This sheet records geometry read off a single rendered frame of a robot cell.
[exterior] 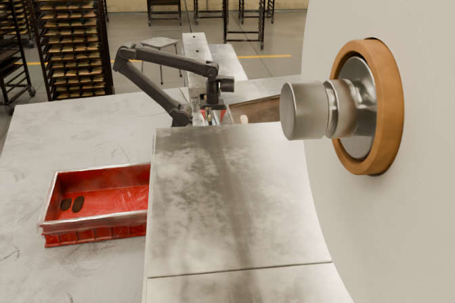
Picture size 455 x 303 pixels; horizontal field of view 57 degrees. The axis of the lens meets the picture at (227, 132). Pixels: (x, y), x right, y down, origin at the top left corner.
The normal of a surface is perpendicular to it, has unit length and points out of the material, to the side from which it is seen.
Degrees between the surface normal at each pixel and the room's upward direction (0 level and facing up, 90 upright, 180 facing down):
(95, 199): 0
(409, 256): 92
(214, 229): 0
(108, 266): 0
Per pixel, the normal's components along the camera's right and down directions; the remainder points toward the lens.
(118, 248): 0.00, -0.89
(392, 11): -0.99, 0.16
